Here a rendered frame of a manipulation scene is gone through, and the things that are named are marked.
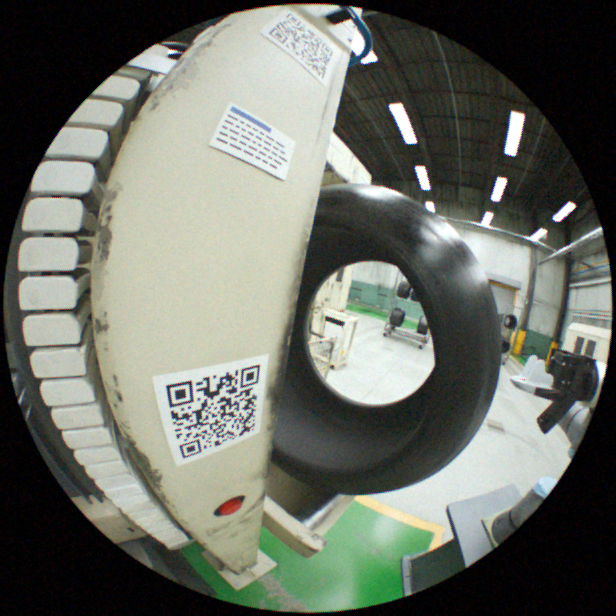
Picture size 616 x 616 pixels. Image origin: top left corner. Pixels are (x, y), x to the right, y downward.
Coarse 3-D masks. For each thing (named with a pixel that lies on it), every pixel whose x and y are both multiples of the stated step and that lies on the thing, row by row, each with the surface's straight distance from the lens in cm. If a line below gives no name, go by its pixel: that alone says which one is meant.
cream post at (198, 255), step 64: (192, 64) 13; (256, 64) 15; (192, 128) 11; (320, 128) 17; (128, 192) 9; (192, 192) 10; (256, 192) 11; (128, 256) 9; (192, 256) 9; (256, 256) 11; (128, 320) 9; (192, 320) 10; (256, 320) 12; (128, 384) 11; (256, 448) 20; (192, 512) 24; (256, 512) 36
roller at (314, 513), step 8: (320, 496) 46; (328, 496) 45; (336, 496) 46; (312, 504) 44; (320, 504) 44; (328, 504) 45; (336, 504) 47; (304, 512) 43; (312, 512) 43; (320, 512) 44; (328, 512) 45; (304, 520) 42; (312, 520) 43; (320, 520) 44; (312, 528) 43
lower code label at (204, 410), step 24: (240, 360) 12; (264, 360) 14; (168, 384) 11; (192, 384) 11; (216, 384) 12; (240, 384) 13; (264, 384) 15; (168, 408) 12; (192, 408) 12; (216, 408) 13; (240, 408) 14; (168, 432) 13; (192, 432) 14; (216, 432) 15; (240, 432) 16; (192, 456) 16
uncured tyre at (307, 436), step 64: (320, 192) 29; (384, 192) 28; (320, 256) 58; (384, 256) 51; (448, 256) 21; (448, 320) 20; (320, 384) 63; (448, 384) 22; (320, 448) 54; (384, 448) 51; (448, 448) 26
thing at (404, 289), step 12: (396, 276) 573; (408, 288) 572; (396, 300) 627; (408, 300) 575; (396, 312) 573; (396, 324) 577; (420, 324) 556; (384, 336) 588; (408, 336) 578; (420, 348) 571
